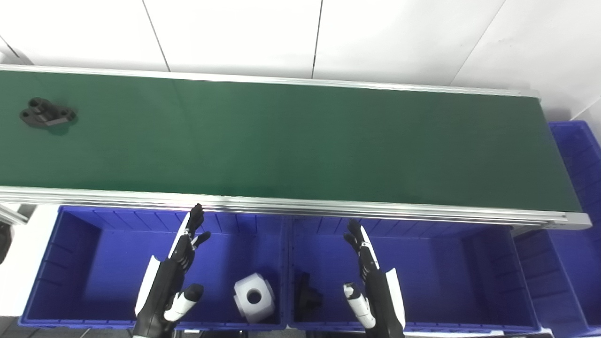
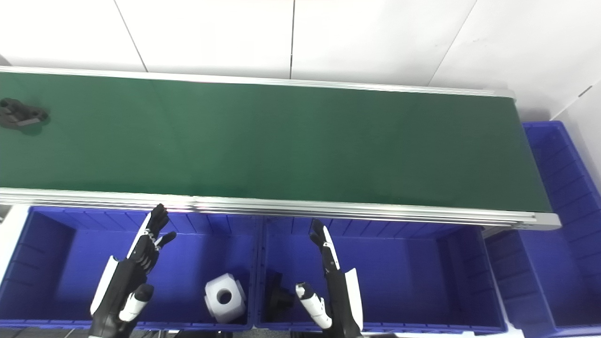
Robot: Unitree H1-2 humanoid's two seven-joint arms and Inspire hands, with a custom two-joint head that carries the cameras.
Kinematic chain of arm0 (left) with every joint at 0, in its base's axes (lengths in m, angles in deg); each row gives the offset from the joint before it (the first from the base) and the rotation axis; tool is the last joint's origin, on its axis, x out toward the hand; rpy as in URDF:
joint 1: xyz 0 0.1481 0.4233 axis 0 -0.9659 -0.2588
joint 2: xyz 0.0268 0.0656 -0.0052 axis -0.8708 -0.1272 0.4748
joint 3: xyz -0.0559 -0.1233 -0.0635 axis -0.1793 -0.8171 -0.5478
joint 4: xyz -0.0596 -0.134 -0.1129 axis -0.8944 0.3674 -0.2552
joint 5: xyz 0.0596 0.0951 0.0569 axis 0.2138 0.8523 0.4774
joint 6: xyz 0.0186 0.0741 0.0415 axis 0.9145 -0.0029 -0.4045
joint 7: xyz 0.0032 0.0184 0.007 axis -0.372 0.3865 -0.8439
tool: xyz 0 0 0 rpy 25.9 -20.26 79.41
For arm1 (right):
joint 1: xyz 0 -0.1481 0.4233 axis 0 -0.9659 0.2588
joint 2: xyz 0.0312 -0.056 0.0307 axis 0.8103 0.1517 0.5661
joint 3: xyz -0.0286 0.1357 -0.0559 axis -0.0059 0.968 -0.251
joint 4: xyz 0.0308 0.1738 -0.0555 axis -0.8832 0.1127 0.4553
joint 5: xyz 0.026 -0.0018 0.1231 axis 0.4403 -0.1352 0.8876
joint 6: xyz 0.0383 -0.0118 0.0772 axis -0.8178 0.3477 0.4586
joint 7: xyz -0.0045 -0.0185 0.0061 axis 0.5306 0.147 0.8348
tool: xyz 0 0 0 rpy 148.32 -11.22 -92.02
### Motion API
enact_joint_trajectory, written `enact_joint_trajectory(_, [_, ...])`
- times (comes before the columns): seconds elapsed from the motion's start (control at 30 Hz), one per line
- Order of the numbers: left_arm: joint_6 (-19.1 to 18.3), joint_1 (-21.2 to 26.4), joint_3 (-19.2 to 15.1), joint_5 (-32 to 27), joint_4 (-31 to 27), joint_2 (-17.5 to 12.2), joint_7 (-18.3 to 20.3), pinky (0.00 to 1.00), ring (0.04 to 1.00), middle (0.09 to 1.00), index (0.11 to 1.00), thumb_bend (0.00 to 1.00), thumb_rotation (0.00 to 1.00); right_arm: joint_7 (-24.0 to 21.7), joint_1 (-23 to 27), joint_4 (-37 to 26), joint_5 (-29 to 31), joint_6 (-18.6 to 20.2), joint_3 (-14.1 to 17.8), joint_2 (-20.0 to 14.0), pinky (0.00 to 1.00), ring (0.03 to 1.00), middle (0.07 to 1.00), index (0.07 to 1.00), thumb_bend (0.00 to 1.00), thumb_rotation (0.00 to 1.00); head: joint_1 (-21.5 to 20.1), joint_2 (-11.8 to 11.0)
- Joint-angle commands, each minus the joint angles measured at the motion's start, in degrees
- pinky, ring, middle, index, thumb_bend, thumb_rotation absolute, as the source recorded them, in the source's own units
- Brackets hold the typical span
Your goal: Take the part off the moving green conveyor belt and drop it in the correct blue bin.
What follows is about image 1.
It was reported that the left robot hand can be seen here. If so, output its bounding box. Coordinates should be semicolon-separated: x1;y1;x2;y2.
133;203;212;338

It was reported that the white block part with hole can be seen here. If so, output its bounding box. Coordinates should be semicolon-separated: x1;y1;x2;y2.
233;273;277;324

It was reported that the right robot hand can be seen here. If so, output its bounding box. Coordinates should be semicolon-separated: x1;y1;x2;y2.
343;220;407;338

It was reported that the black flange part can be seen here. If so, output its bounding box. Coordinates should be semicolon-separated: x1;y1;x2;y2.
19;97;78;129

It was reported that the blue bin with white part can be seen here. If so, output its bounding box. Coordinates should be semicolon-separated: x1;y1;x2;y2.
19;206;288;331

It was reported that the green conveyor belt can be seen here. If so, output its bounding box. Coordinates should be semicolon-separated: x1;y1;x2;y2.
0;70;583;213
0;64;593;231

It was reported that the black object beside conveyor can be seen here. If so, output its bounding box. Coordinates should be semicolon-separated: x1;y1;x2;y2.
0;223;13;264

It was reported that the black bracket part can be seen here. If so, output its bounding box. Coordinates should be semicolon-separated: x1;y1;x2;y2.
294;273;324;323

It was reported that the aluminium support strut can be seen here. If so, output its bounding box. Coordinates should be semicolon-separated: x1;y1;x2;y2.
0;204;30;226

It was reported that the blue bin with black part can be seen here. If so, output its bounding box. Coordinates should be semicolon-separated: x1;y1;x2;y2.
287;216;541;335

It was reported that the empty blue bin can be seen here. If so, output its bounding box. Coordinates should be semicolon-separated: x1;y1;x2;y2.
514;121;601;338

